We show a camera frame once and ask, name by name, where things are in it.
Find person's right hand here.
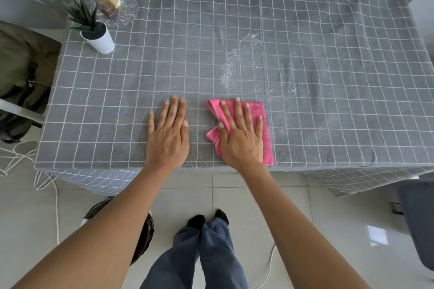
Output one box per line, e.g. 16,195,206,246
217,97,264,171

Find person's left hand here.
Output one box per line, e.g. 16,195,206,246
145,95,190,171

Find pink cleaning cloth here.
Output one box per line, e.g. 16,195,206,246
206,99,274,166

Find person's right forearm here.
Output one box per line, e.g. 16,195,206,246
236,162,372,289

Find person's left forearm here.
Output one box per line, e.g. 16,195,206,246
10,163,175,289

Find white powder spill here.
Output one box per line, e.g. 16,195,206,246
219,30,299,94

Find grey checked tablecloth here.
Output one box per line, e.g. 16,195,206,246
33,0,434,198

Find person's black left sock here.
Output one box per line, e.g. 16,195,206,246
186,215,205,231

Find white plant pot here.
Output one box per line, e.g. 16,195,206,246
80,22,115,54

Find black round waste bin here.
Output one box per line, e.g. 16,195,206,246
82,196,155,266

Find clear glass dome cover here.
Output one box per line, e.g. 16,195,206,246
89,0,139,27

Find yellow brown snack packet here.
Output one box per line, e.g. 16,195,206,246
96,0,122,20

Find person's blue jeans legs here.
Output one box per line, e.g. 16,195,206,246
141,217,250,289

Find green artificial plant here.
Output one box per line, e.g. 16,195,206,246
62,0,106,33

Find dark olive backpack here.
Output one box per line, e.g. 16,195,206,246
0,21,62,144

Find dark grey chair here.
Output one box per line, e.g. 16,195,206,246
395,177,434,272

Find white cable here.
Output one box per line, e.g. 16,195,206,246
0,141,60,245

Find grey chair frame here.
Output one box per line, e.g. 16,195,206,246
0,97,46,127

